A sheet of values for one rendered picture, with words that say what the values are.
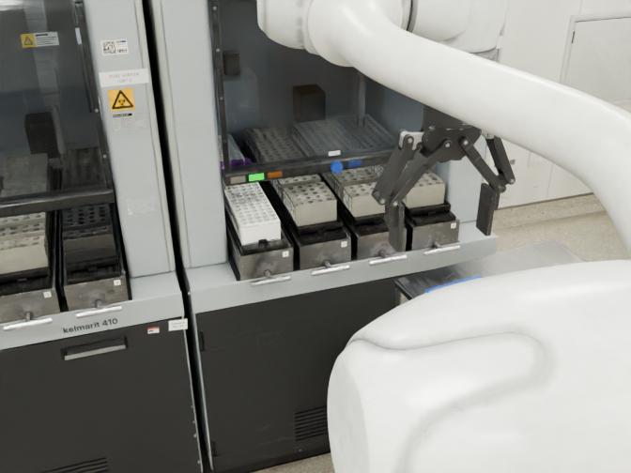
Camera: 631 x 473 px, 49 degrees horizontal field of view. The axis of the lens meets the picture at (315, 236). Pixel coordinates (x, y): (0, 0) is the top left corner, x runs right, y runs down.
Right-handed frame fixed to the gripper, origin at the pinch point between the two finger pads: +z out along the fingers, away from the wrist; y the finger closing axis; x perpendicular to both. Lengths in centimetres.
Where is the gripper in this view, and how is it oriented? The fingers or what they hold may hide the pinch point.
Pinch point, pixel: (440, 232)
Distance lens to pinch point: 97.9
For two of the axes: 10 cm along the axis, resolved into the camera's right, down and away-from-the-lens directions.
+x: -3.0, -4.7, 8.3
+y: 9.5, -1.6, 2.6
